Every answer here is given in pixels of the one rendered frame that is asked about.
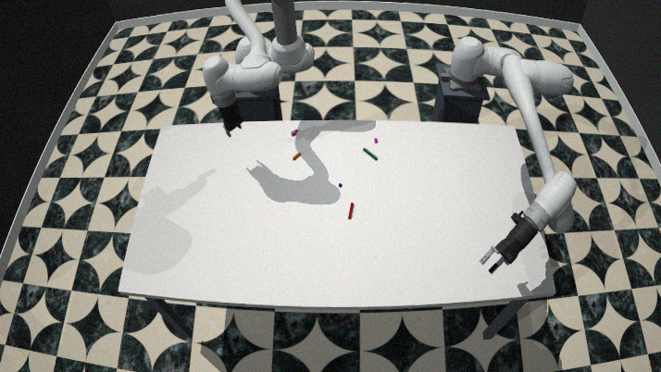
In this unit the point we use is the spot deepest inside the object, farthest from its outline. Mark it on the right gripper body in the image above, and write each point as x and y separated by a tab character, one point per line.
230	113

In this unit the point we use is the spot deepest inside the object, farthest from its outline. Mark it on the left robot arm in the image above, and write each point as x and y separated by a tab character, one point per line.
522	78

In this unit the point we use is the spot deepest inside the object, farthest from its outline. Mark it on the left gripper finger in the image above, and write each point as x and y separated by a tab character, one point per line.
497	264
488	254

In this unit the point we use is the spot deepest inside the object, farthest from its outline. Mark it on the green rod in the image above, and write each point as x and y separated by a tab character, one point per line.
369	153

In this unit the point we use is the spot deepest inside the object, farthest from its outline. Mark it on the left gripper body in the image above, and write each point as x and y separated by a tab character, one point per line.
535	219

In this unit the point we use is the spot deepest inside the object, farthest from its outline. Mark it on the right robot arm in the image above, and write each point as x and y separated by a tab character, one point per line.
288	52

